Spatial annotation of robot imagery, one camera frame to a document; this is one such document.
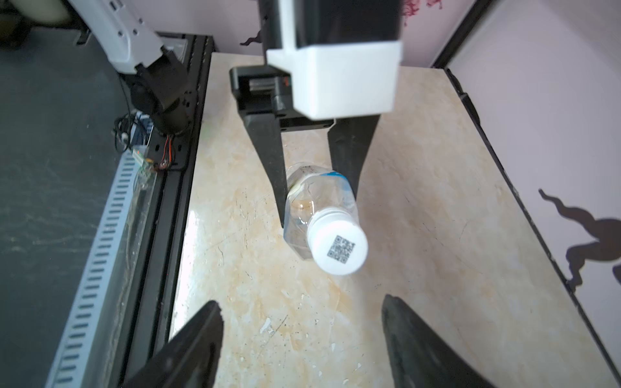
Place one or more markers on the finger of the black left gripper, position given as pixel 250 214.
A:
pixel 265 134
pixel 349 141

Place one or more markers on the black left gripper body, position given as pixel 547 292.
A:
pixel 267 90

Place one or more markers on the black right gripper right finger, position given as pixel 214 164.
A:
pixel 418 356

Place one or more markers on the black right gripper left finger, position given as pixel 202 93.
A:
pixel 191 358

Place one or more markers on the white bottle cap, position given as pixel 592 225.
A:
pixel 336 241

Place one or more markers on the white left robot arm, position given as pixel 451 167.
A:
pixel 156 77

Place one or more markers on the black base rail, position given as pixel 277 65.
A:
pixel 148 313

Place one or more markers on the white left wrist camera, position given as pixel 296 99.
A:
pixel 342 57

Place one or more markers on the white slotted cable duct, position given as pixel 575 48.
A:
pixel 78 338

